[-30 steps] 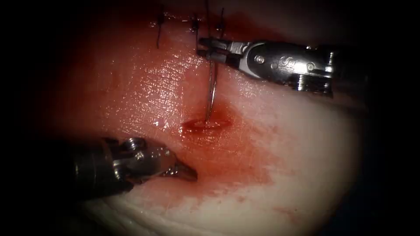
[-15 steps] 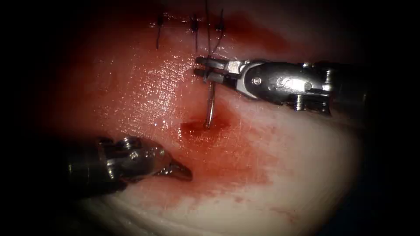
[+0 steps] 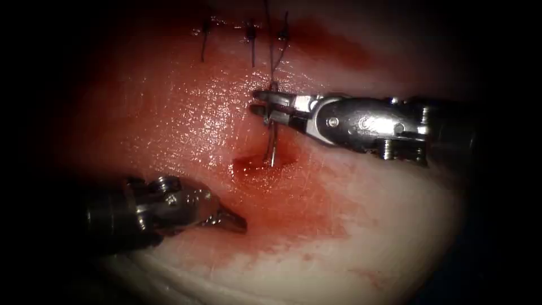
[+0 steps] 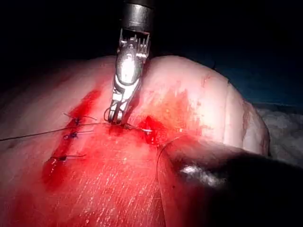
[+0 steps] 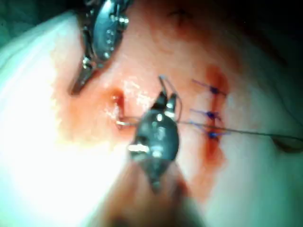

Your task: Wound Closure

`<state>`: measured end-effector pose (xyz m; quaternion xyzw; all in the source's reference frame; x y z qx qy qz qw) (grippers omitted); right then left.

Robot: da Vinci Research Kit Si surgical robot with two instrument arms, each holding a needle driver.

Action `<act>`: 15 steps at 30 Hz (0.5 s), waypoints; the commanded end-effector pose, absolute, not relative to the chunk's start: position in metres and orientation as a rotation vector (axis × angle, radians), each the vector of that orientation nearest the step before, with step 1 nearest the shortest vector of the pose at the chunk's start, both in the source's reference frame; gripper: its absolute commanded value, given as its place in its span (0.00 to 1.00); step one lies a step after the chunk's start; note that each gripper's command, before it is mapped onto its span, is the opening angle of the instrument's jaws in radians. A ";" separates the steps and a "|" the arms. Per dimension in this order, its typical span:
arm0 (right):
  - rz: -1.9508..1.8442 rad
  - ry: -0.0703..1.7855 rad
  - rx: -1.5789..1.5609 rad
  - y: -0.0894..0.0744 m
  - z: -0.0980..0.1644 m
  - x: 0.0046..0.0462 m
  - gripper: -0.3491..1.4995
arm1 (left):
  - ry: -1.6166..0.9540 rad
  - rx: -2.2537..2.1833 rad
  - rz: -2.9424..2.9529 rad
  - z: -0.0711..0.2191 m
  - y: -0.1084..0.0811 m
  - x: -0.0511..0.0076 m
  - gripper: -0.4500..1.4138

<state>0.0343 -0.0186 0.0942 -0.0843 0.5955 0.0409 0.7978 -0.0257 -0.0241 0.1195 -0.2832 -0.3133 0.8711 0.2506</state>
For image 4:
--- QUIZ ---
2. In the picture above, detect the right arm needle driver jaw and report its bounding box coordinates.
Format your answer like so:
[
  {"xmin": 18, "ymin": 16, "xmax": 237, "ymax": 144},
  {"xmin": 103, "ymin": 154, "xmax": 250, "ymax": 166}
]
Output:
[
  {"xmin": 107, "ymin": 103, "xmax": 120, "ymax": 124},
  {"xmin": 117, "ymin": 104, "xmax": 133, "ymax": 125}
]

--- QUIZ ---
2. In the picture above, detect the right arm needle driver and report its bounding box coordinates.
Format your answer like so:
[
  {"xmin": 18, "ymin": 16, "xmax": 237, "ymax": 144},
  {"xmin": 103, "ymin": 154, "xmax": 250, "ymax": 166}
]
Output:
[{"xmin": 110, "ymin": 27, "xmax": 152, "ymax": 107}]

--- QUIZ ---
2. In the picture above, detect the curved needle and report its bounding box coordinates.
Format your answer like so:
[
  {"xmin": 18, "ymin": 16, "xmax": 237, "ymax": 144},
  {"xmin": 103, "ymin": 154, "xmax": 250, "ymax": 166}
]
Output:
[{"xmin": 123, "ymin": 122, "xmax": 154, "ymax": 134}]

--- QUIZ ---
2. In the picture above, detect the black thread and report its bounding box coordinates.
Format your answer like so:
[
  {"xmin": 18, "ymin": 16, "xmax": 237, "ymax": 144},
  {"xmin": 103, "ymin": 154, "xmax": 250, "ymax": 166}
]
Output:
[{"xmin": 0, "ymin": 106, "xmax": 190, "ymax": 190}]

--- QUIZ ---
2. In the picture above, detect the black stitching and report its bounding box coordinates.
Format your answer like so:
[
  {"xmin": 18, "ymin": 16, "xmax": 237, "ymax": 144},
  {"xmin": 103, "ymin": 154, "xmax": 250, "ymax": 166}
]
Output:
[{"xmin": 51, "ymin": 112, "xmax": 98, "ymax": 164}]

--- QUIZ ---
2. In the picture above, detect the tissue pad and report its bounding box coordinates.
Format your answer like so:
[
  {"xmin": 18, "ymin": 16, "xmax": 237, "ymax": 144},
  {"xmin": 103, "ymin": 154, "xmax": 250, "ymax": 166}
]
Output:
[{"xmin": 0, "ymin": 55, "xmax": 272, "ymax": 227}]

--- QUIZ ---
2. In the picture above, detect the grey cloth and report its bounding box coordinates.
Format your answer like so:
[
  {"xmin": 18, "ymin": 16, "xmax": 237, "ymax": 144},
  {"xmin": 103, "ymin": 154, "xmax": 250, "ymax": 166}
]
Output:
[{"xmin": 254, "ymin": 104, "xmax": 303, "ymax": 167}]

